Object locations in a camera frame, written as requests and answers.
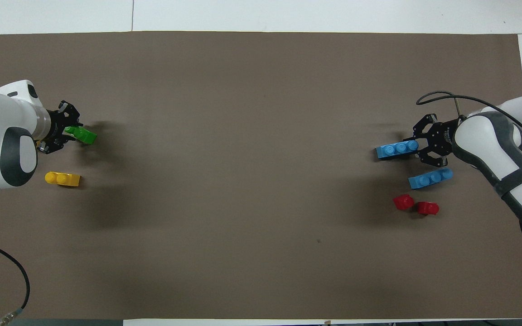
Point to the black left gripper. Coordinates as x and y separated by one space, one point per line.
55 127

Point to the yellow two-stud block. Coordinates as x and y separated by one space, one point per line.
63 179

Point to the red single-stud block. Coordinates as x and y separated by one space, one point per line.
427 208
403 202

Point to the blue three-stud block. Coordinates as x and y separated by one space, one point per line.
431 178
396 149

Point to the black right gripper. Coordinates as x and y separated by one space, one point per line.
442 136

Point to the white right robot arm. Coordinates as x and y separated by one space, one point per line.
514 149

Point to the brown paper table mat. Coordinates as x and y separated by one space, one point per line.
261 203

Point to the green two-stud block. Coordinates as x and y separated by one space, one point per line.
83 134

